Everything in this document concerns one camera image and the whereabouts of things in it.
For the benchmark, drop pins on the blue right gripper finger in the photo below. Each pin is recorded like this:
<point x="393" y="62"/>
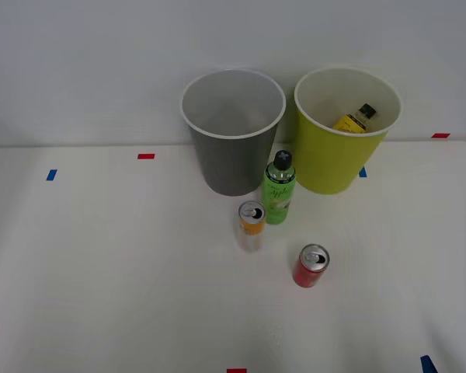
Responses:
<point x="428" y="365"/>

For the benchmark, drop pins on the yellow label plastic bottle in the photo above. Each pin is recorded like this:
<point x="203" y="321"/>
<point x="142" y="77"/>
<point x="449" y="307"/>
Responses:
<point x="351" y="123"/>

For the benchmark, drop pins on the red drink can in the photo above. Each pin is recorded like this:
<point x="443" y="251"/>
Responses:
<point x="308" y="274"/>

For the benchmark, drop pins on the orange and white can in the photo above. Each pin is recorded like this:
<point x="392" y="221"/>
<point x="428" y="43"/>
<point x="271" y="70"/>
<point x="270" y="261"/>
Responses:
<point x="250" y="233"/>

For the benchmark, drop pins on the green label plastic bottle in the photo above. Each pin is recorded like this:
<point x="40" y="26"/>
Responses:
<point x="279" y="194"/>

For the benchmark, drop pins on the yellow-green plastic waste bin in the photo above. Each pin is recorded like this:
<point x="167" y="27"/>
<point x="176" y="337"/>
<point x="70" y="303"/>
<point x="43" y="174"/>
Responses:
<point x="334" y="155"/>

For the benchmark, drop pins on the grey plastic waste bin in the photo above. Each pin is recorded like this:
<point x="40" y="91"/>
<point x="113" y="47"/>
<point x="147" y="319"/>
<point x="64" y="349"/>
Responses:
<point x="233" y="155"/>

